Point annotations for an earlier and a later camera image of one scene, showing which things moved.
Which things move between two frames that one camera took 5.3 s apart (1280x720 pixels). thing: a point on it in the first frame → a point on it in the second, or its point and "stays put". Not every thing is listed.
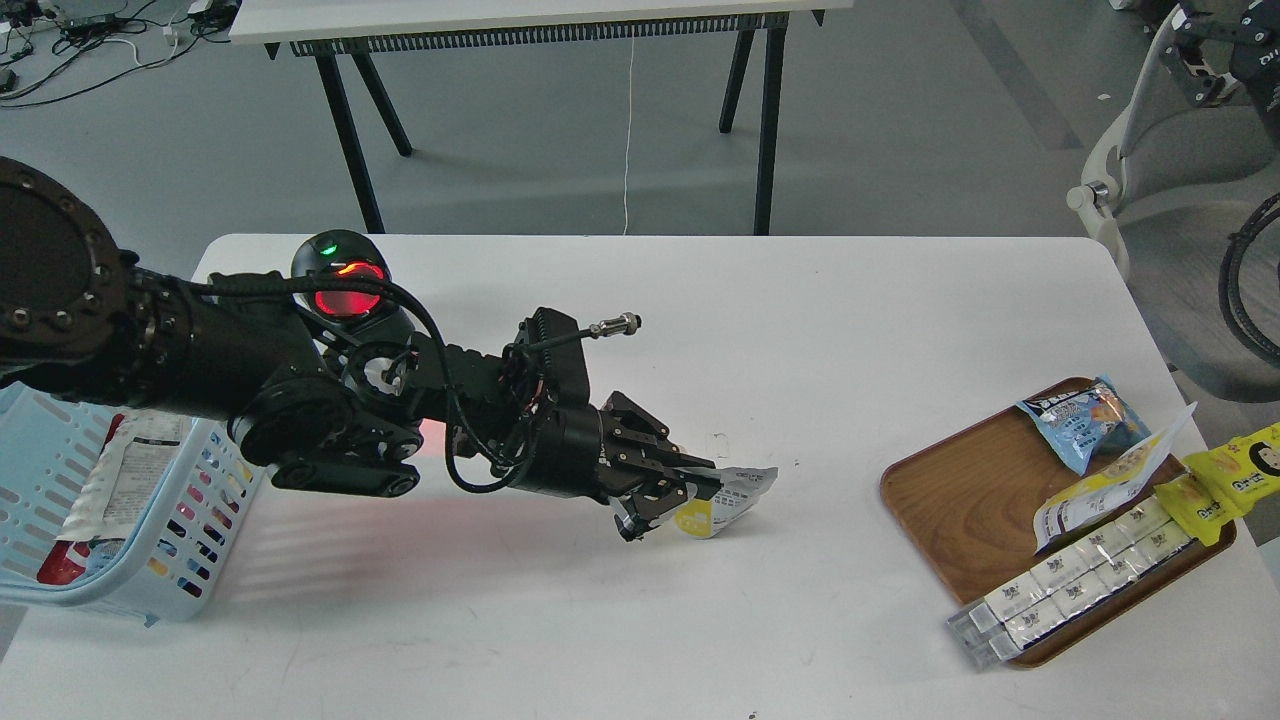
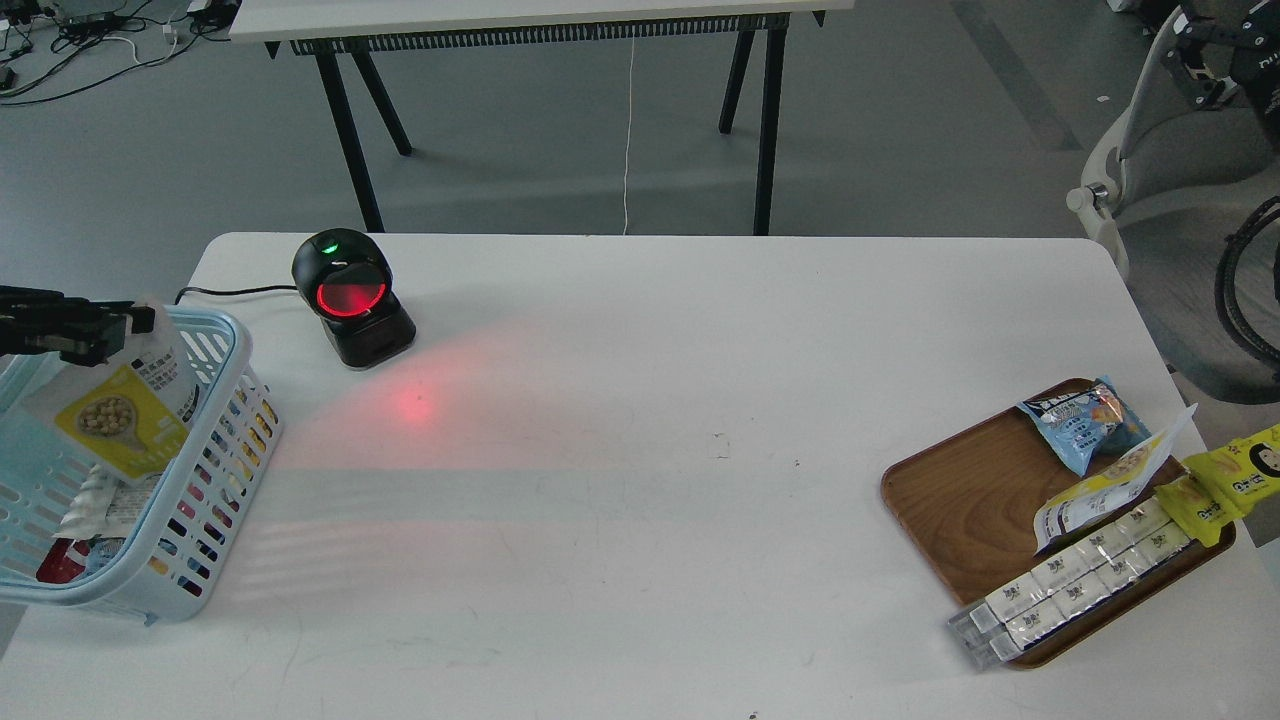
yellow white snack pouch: [741, 489] → [130, 413]
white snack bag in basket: [126, 476] stays put
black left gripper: [602, 454] → [86, 341]
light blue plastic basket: [175, 562] stays put
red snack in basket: [64, 562] stays put
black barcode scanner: [339, 253] stays put
